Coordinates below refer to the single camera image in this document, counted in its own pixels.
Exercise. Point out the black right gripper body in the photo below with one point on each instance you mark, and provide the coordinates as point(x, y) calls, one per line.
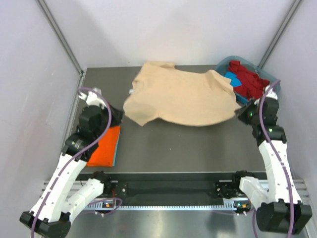
point(248, 115)

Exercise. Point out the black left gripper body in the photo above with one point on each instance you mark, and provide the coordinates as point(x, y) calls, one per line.
point(99, 130)

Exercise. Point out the beige t shirt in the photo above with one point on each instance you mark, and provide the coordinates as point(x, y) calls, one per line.
point(160, 91)

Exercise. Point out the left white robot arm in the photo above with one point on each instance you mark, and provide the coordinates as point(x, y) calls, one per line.
point(55, 211)

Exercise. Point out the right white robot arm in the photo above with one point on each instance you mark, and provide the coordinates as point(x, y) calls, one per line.
point(279, 208)

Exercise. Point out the red t shirt in basket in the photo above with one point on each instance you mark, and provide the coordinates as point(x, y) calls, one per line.
point(252, 85)

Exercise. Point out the blue t shirt in basket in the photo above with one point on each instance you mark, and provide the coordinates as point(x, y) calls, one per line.
point(235, 82)

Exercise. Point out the orange folded t shirt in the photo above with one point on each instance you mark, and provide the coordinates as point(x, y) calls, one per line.
point(103, 155)

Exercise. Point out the light blue folded t shirt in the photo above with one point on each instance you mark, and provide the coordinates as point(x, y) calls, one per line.
point(116, 153)

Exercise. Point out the teal plastic basket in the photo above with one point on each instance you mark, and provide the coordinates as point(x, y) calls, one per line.
point(222, 68)

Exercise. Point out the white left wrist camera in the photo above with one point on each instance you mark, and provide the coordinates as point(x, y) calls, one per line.
point(92, 99)

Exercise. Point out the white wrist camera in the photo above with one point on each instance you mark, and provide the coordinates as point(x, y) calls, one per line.
point(92, 99)
point(270, 93)

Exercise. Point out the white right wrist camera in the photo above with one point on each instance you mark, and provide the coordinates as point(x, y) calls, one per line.
point(270, 93)

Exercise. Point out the left aluminium corner post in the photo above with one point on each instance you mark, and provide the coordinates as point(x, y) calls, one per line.
point(59, 34)

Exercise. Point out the aluminium corner post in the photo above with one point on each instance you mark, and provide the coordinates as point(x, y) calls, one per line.
point(59, 34)
point(295, 5)

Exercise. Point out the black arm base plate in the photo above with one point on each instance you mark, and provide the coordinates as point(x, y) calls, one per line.
point(211, 184)

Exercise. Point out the right aluminium corner post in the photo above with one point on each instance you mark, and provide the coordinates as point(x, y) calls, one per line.
point(295, 5)

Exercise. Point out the aluminium frame rail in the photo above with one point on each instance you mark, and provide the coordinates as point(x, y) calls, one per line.
point(301, 188)

